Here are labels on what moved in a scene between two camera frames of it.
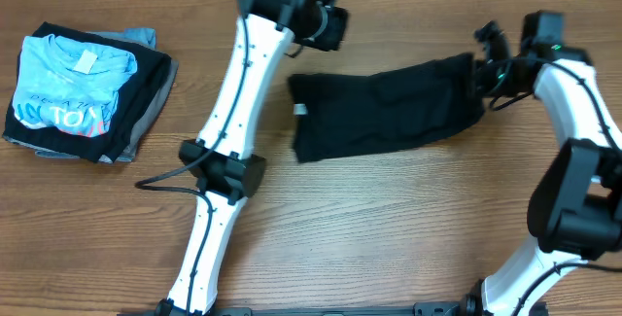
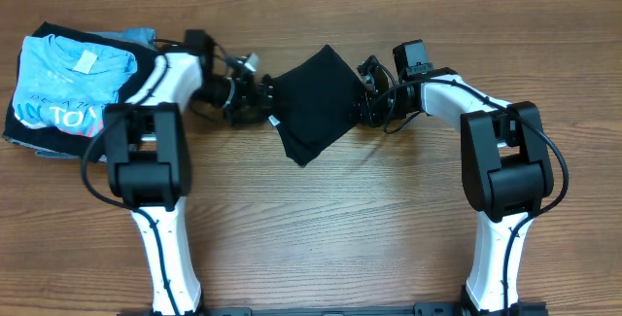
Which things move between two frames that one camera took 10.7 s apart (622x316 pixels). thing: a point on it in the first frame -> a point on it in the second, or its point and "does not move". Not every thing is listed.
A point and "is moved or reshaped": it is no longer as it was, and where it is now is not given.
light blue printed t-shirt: [68, 85] does not move
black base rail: [420, 309] does not move
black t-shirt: [342, 116] is moved or reshaped
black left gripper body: [326, 28] -> [231, 96]
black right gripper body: [499, 81] -> [372, 104]
